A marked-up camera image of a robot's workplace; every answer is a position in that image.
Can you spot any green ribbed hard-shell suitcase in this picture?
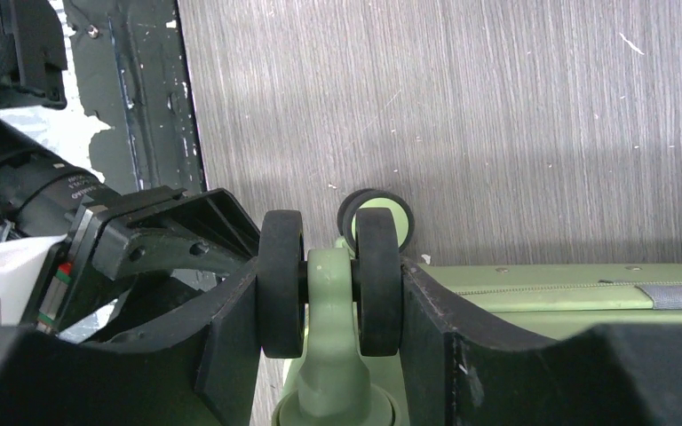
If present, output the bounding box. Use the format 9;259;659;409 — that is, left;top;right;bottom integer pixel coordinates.
258;189;682;425

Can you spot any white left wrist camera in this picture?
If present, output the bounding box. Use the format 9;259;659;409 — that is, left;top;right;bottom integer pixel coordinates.
0;235;66;326

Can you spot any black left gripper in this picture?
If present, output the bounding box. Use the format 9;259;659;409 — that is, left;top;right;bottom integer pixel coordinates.
35;186;259;334

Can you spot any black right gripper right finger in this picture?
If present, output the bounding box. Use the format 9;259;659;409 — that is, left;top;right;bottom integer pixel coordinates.
400;259;589;425

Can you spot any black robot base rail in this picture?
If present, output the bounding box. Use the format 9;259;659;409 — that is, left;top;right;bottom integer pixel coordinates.
63;0;207;193

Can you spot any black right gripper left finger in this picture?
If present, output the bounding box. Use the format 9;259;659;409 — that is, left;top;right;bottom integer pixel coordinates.
82;260;260;425

